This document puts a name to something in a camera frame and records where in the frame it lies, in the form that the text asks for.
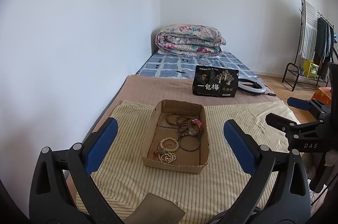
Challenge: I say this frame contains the yellow green box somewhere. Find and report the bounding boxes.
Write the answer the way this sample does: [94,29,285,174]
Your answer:
[303,60,319,79]

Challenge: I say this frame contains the orange covered low table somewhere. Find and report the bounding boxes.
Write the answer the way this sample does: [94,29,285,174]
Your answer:
[311,87,331,106]

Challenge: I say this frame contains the blue checkered bed sheet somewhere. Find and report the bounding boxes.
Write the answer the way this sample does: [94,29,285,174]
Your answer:
[137,52,258,79]

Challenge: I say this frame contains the yellow striped towel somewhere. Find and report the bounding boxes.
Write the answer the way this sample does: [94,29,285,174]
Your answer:
[67,100,302,224]

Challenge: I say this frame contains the white ring light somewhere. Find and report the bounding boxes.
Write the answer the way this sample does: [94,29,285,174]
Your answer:
[238,77,266,95]

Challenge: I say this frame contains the folded floral quilt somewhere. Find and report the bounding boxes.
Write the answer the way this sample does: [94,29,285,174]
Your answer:
[155,24,226,57]

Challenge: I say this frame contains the cream bead bracelet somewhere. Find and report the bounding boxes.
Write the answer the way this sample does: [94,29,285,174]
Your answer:
[159,136,178,153]

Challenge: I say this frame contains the dark thin bangle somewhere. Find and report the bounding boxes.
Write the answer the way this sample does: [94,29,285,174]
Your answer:
[178,135,200,152]

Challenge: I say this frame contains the long brown bead mala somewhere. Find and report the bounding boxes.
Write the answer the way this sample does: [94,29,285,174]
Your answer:
[166,113,199,137]

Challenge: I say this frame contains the bed with brown blanket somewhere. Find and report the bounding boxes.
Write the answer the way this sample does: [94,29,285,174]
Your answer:
[66,51,302,224]

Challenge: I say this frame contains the red strap wristwatch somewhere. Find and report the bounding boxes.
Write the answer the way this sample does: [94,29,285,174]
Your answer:
[187,118,204,137]

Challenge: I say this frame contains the black snack bag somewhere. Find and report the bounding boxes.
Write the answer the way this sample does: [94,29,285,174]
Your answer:
[192,66,239,98]

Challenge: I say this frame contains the black clothes rack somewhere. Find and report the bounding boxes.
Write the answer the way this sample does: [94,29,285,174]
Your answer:
[282,0,337,92]

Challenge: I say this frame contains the striped hanging towel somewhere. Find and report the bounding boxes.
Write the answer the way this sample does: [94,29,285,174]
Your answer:
[300,0,318,61]

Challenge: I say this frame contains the open brown cardboard box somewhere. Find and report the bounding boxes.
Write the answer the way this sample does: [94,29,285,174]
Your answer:
[141,99,210,174]

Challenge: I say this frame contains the dark hanging clothes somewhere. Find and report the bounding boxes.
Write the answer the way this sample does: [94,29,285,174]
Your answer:
[313,17,334,79]

